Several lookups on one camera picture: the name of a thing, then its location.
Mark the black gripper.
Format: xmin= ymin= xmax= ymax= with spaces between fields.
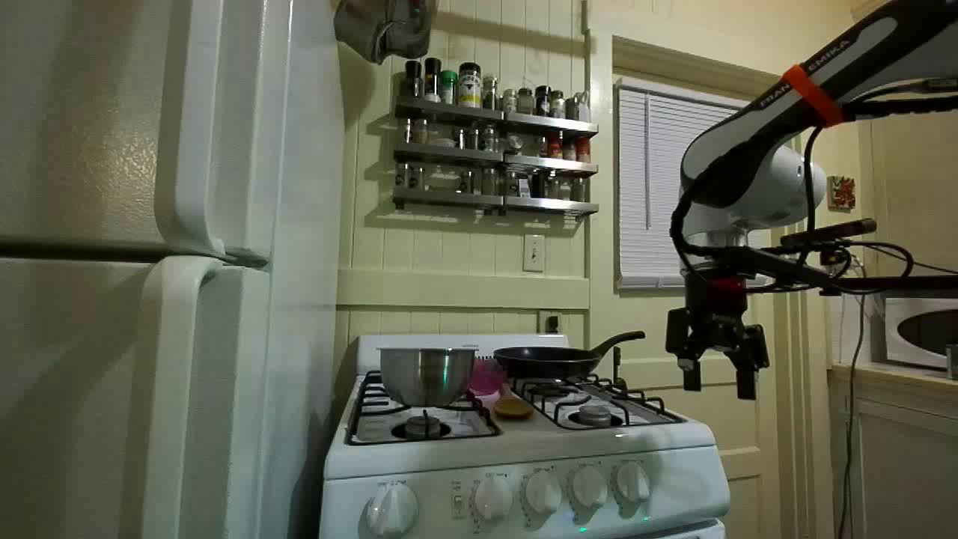
xmin=665 ymin=269 xmax=773 ymax=403

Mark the wooden cooking spoon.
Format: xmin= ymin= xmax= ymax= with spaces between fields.
xmin=495 ymin=391 xmax=536 ymax=421

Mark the black frying pan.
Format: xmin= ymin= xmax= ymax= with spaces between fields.
xmin=492 ymin=329 xmax=649 ymax=384

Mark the cream panelled door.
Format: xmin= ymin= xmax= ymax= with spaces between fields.
xmin=604 ymin=37 xmax=803 ymax=539

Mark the black burner grate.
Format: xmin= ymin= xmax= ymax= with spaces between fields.
xmin=343 ymin=369 xmax=504 ymax=450
xmin=505 ymin=370 xmax=689 ymax=433

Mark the white stove knob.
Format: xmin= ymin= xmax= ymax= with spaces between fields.
xmin=565 ymin=463 xmax=610 ymax=513
xmin=610 ymin=457 xmax=655 ymax=510
xmin=363 ymin=478 xmax=423 ymax=539
xmin=471 ymin=471 xmax=517 ymax=523
xmin=520 ymin=466 xmax=565 ymax=522

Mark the white window blind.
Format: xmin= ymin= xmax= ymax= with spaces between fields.
xmin=614 ymin=79 xmax=746 ymax=293

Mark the cream counter cabinet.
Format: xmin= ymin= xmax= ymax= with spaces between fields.
xmin=825 ymin=361 xmax=958 ymax=539

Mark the white microwave oven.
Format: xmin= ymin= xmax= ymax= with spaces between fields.
xmin=881 ymin=293 xmax=958 ymax=373

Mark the white gas stove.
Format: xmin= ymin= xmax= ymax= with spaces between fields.
xmin=316 ymin=332 xmax=734 ymax=539

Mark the pink plastic cup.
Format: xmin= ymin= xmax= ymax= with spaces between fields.
xmin=466 ymin=357 xmax=510 ymax=403

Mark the steel mixing bowl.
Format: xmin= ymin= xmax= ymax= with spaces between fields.
xmin=376 ymin=345 xmax=478 ymax=406

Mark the white label spice jar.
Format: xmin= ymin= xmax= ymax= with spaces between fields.
xmin=454 ymin=59 xmax=484 ymax=111

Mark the dark spice jar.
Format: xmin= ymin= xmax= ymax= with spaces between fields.
xmin=400 ymin=56 xmax=424 ymax=101
xmin=423 ymin=55 xmax=444 ymax=104

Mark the white refrigerator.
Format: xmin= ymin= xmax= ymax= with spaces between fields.
xmin=0 ymin=0 xmax=348 ymax=539

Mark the hanging black cable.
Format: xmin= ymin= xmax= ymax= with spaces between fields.
xmin=833 ymin=252 xmax=873 ymax=539

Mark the black stereo camera bar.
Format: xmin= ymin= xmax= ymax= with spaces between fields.
xmin=779 ymin=216 xmax=881 ymax=252

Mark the black camera stand bar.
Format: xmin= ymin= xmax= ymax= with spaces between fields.
xmin=818 ymin=269 xmax=958 ymax=299

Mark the red wall decoration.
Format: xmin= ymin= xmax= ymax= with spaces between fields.
xmin=825 ymin=173 xmax=860 ymax=213

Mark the white light switch plate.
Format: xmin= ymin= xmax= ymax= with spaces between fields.
xmin=520 ymin=230 xmax=548 ymax=276

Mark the orange cable tie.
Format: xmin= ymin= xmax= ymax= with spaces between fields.
xmin=782 ymin=62 xmax=848 ymax=129

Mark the metal wall spice rack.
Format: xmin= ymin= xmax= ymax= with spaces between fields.
xmin=388 ymin=95 xmax=601 ymax=221

